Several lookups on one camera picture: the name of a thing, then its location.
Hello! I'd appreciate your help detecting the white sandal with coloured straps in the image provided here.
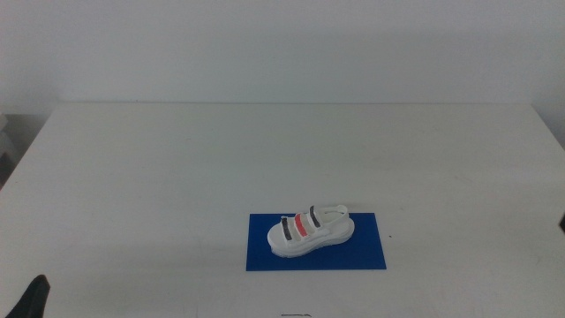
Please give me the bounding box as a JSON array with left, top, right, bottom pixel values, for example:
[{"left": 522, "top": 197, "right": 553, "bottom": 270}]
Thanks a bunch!
[{"left": 266, "top": 204, "right": 356, "bottom": 259}]

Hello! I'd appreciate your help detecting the blue rectangular mat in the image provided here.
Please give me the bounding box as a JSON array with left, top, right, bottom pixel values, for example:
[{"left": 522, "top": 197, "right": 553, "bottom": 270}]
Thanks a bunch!
[{"left": 245, "top": 212, "right": 388, "bottom": 272}]

